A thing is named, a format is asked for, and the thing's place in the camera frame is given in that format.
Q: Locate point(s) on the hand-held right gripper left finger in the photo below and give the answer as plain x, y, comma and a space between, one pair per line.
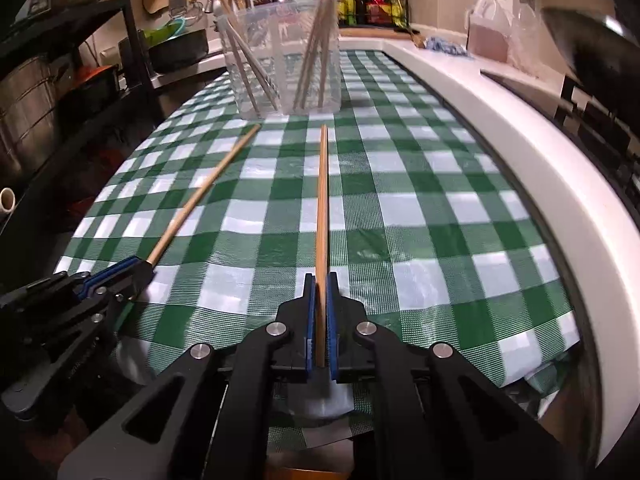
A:
309, 330

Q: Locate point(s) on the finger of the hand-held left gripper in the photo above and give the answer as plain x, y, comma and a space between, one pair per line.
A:
135, 280
112, 267

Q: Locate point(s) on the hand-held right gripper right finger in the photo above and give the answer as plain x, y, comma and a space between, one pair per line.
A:
332, 330

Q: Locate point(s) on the wooden chopstick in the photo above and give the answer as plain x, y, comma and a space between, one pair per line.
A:
312, 35
235, 45
204, 192
322, 200
319, 70
320, 35

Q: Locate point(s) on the clear plastic divided container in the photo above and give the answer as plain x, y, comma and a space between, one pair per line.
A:
280, 35

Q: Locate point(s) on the white plastic tube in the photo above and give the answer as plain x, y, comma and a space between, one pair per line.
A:
7, 201

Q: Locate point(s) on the green checked tablecloth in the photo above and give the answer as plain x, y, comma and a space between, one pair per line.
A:
400, 210

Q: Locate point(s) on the steel stock pot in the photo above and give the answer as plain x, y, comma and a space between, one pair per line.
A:
30, 120

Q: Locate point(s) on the black metal shelf rack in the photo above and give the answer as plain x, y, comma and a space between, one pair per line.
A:
130, 60

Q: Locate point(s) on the black cooking pot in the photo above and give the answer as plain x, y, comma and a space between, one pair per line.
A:
180, 52

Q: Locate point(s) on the green colander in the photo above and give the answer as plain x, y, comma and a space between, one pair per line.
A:
162, 32

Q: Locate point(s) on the wooden cutting board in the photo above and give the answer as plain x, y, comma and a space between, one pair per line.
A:
380, 32

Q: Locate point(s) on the blue dish cloth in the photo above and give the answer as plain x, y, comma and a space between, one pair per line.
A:
450, 46

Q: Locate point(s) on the plastic jug of cooking oil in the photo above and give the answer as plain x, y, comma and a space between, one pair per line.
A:
490, 30

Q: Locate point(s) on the black gas stove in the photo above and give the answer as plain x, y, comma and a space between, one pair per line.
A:
600, 120

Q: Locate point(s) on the clear plastic bottle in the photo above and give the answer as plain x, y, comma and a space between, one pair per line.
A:
530, 35

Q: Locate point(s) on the black wok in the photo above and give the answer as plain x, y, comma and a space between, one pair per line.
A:
590, 45

